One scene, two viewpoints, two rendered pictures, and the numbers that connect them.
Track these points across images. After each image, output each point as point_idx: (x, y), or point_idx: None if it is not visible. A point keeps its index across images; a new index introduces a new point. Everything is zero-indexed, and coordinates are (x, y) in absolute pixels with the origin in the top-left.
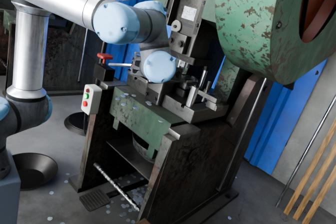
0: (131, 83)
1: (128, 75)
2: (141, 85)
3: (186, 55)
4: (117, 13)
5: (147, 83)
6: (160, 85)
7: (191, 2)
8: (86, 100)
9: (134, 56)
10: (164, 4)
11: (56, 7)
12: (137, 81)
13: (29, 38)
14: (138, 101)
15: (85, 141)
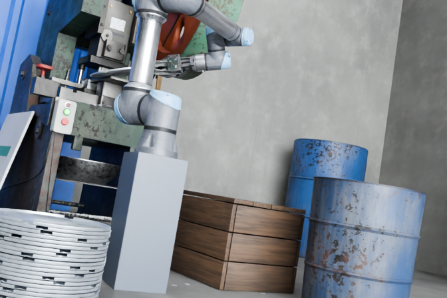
0: (68, 98)
1: (62, 88)
2: (85, 97)
3: (118, 62)
4: (253, 32)
5: (92, 94)
6: (119, 91)
7: (118, 14)
8: (64, 117)
9: (168, 58)
10: (98, 13)
11: (225, 26)
12: (77, 93)
13: (158, 42)
14: (110, 109)
15: (44, 178)
